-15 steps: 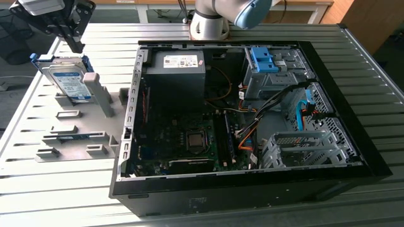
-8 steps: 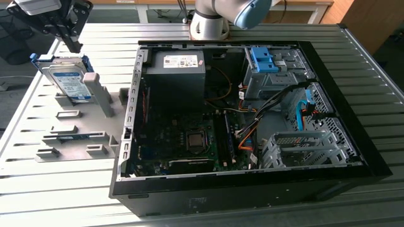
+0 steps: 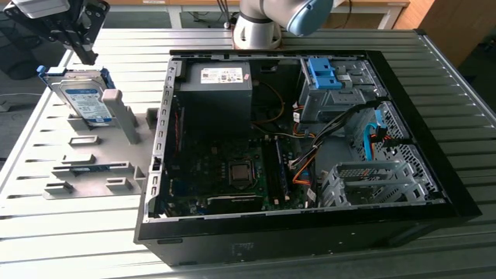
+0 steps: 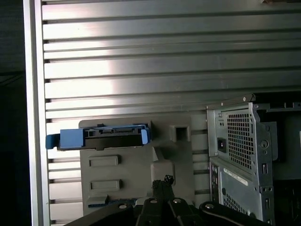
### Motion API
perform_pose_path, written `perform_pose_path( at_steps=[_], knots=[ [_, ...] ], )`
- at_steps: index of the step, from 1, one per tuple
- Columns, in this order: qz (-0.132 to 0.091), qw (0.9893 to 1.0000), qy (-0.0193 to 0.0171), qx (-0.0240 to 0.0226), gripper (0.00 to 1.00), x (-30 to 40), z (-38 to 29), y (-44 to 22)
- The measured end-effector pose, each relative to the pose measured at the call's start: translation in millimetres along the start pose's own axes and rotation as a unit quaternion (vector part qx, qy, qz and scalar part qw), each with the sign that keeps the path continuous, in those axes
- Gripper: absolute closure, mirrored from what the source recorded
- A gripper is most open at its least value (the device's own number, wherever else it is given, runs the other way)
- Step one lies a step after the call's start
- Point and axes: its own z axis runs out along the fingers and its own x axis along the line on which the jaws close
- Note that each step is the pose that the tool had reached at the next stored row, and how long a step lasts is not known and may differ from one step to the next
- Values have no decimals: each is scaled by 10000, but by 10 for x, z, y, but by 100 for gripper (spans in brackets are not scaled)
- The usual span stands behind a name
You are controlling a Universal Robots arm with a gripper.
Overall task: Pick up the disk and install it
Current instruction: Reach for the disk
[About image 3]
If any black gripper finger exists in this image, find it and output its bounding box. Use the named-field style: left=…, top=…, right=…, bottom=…
left=78, top=1, right=112, bottom=66
left=2, top=5, right=89, bottom=66

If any hard disk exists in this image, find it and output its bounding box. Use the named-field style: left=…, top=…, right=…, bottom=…
left=36, top=65, right=116, bottom=128

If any blue data wire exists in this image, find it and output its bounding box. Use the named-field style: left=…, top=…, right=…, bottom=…
left=362, top=106, right=386, bottom=161

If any orange power wire black connector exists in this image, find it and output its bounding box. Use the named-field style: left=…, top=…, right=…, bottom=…
left=368, top=128, right=412, bottom=148

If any silver disk bay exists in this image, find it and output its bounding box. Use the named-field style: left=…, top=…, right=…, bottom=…
left=317, top=159, right=445, bottom=209

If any black mesh wastebasket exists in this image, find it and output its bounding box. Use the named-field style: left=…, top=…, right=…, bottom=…
left=0, top=13, right=42, bottom=81

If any black case fan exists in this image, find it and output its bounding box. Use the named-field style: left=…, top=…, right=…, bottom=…
left=173, top=97, right=186, bottom=153

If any grey power supply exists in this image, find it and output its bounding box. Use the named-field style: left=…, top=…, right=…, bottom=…
left=177, top=60, right=254, bottom=140

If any green RAM stick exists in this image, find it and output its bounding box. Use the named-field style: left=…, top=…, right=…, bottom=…
left=52, top=162, right=130, bottom=174

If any grey parts rack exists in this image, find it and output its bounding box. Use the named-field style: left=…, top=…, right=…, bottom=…
left=41, top=88, right=161, bottom=201

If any green motherboard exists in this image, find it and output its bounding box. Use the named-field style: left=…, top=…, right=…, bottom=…
left=165, top=136, right=310, bottom=216

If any blue drive latch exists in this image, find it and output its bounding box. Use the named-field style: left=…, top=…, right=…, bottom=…
left=305, top=58, right=345, bottom=90

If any silver CPU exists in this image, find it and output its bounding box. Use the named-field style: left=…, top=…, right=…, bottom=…
left=230, top=164, right=252, bottom=181

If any black CPU socket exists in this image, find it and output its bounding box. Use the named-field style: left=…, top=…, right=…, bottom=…
left=226, top=157, right=256, bottom=188

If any silver drive cage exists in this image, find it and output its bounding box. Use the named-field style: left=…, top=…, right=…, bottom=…
left=297, top=57, right=388, bottom=124

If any black RAM slot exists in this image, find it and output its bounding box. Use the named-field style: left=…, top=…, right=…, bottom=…
left=270, top=137, right=286, bottom=203
left=274, top=137, right=292, bottom=203

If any black graphics card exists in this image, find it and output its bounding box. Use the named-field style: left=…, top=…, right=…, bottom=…
left=206, top=193, right=265, bottom=214

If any black PC case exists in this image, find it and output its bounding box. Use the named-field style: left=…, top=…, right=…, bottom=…
left=133, top=48, right=484, bottom=267

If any brown wooden cabinet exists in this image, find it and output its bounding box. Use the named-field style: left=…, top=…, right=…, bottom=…
left=393, top=0, right=496, bottom=69

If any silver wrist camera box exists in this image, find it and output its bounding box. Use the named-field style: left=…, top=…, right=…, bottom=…
left=12, top=0, right=73, bottom=19

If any yellow power wire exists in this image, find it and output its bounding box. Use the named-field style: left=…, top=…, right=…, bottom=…
left=250, top=82, right=286, bottom=126

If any orange wires white connector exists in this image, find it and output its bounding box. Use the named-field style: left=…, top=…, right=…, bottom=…
left=290, top=101, right=316, bottom=140

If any black sleeved wire bundle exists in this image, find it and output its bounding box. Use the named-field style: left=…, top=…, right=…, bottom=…
left=288, top=100, right=378, bottom=172

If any white frame desk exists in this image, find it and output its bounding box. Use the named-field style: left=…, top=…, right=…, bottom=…
left=108, top=0, right=412, bottom=30

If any orange yellow wire bundle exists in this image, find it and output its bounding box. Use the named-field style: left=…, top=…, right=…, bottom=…
left=290, top=162, right=317, bottom=187

